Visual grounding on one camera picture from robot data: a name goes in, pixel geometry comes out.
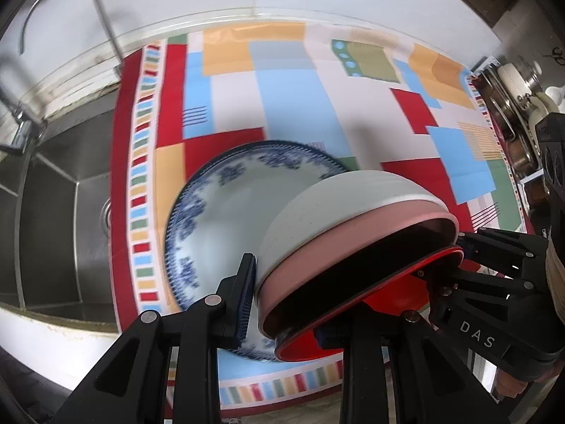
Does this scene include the colourful patterned tablecloth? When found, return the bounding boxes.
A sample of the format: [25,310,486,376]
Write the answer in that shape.
[109,20,537,412]

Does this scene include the red and black bowl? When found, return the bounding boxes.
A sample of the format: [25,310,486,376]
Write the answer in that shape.
[274,224,463,362]

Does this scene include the cream pot with glass lid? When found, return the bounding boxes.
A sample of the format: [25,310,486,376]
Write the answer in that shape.
[497,57,543,108]

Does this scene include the right hand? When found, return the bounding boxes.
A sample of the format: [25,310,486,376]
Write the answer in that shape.
[495,369,529,398]

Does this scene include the tall steel faucet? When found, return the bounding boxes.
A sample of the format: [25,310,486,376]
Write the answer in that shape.
[0,0,127,155]

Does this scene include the steel kitchen sink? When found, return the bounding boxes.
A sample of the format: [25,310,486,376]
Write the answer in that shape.
[1,92,117,331]

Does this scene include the pink bowl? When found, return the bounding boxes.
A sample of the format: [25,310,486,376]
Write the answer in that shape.
[256,200,459,339]

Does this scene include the metal pot rack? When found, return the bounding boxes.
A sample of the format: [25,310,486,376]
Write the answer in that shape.
[474,54,549,177]

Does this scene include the blue floral white plate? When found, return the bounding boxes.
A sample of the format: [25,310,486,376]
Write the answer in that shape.
[163,139,355,363]

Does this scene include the white bowl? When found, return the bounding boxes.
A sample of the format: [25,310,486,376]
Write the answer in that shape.
[256,170,445,288]

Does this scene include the cream kettle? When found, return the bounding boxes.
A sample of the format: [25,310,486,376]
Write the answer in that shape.
[528,92,564,140]

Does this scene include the black scissors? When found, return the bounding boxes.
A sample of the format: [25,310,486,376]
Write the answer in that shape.
[545,46,565,67]

